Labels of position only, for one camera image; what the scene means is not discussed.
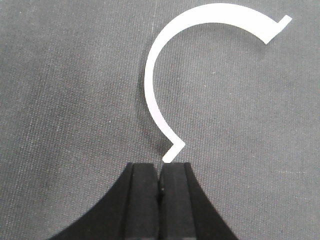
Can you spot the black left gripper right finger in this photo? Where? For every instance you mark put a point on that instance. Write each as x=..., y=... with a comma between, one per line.
x=185, y=211

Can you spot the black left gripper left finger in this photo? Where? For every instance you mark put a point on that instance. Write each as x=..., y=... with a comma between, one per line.
x=128, y=211

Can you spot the white curved PVC pipe clamp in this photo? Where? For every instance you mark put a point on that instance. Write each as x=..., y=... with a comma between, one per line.
x=248, y=19

